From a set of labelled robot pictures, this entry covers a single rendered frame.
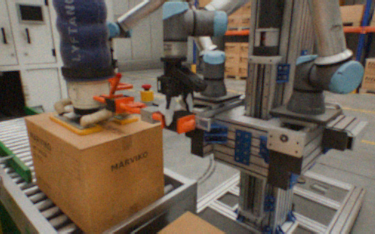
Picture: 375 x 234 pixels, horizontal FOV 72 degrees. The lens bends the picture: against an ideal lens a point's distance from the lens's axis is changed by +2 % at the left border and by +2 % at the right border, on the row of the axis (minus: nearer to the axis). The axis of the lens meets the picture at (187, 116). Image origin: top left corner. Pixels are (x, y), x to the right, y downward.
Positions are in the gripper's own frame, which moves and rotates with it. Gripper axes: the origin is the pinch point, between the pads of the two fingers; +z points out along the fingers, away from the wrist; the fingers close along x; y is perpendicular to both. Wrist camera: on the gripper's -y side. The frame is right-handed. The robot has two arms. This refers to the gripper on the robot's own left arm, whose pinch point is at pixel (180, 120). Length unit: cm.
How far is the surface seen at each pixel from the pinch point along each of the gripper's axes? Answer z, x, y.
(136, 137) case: 15.7, -4.3, 31.1
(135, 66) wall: 89, -620, 902
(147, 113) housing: -0.3, 3.5, 13.0
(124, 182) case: 34.5, 3.2, 30.8
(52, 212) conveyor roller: 54, 24, 62
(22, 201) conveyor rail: 49, 33, 72
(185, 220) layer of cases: 54, -15, 12
